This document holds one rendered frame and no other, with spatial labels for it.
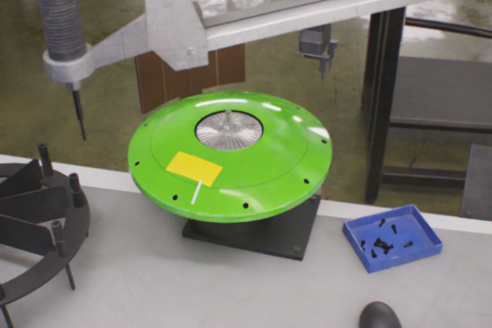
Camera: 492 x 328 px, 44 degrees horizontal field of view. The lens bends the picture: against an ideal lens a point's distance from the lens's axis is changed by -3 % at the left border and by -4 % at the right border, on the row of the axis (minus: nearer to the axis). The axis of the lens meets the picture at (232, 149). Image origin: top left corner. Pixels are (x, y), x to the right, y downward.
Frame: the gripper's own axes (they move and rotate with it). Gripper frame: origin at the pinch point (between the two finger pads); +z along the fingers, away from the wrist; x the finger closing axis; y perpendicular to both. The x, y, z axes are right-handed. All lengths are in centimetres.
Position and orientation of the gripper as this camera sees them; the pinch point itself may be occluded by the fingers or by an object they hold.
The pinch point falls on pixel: (325, 77)
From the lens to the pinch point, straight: 122.6
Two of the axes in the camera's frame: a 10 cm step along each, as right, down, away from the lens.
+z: 0.3, 7.9, 6.1
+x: -3.8, 5.7, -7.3
